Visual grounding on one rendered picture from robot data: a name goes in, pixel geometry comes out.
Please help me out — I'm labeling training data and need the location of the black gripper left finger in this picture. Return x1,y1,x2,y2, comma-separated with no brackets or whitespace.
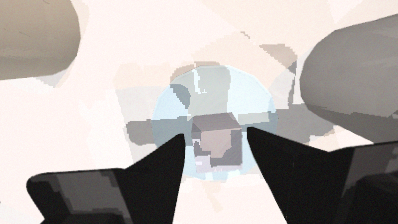
26,133,186,224

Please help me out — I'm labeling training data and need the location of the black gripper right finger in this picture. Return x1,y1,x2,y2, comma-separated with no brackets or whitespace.
247,127,398,224

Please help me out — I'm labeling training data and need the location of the grey cube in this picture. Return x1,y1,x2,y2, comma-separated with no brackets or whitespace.
191,112,243,174

